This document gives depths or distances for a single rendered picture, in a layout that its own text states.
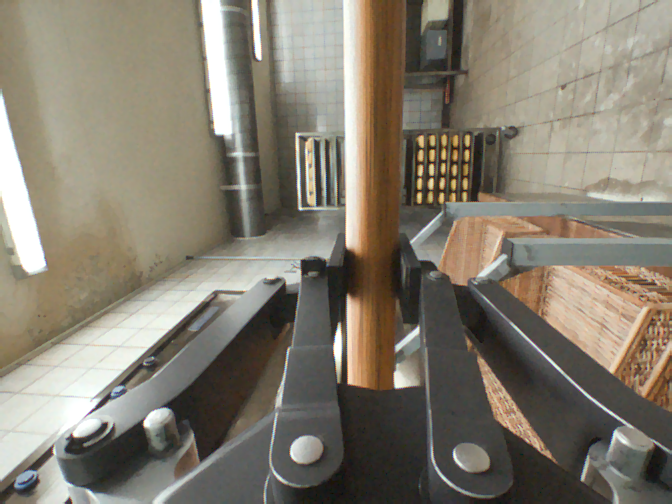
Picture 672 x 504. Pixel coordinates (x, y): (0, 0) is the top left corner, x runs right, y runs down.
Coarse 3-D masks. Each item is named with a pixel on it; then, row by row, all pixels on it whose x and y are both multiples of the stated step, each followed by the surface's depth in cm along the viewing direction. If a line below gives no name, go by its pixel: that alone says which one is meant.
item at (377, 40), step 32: (352, 0) 14; (384, 0) 14; (352, 32) 15; (384, 32) 14; (352, 64) 15; (384, 64) 15; (352, 96) 16; (384, 96) 15; (352, 128) 16; (384, 128) 16; (352, 160) 16; (384, 160) 16; (352, 192) 17; (384, 192) 16; (352, 224) 17; (384, 224) 17; (352, 256) 18; (384, 256) 17; (352, 288) 19; (384, 288) 18; (352, 320) 19; (384, 320) 19; (352, 352) 20; (384, 352) 19; (384, 384) 20
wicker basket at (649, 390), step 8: (664, 352) 48; (664, 360) 47; (656, 368) 48; (664, 368) 48; (656, 376) 48; (664, 376) 48; (648, 384) 49; (656, 384) 48; (664, 384) 49; (640, 392) 50; (648, 392) 49; (656, 392) 49; (664, 392) 49; (656, 400) 49; (664, 400) 49; (664, 408) 50
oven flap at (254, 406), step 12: (288, 336) 142; (276, 348) 135; (276, 360) 125; (264, 372) 120; (276, 372) 117; (264, 384) 112; (276, 384) 110; (252, 396) 108; (264, 396) 105; (240, 408) 104; (252, 408) 102; (264, 408) 99; (240, 420) 98; (252, 420) 96; (228, 432) 95; (240, 432) 93; (216, 444) 92
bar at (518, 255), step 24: (456, 216) 100; (480, 216) 100; (504, 240) 57; (528, 240) 55; (552, 240) 55; (576, 240) 55; (600, 240) 54; (624, 240) 54; (648, 240) 54; (504, 264) 56; (528, 264) 54; (552, 264) 54; (576, 264) 54; (600, 264) 53; (624, 264) 53; (648, 264) 53; (408, 336) 63
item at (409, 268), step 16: (400, 240) 19; (400, 256) 17; (416, 256) 16; (400, 272) 17; (416, 272) 15; (400, 288) 17; (416, 288) 15; (400, 304) 17; (416, 304) 15; (416, 320) 16
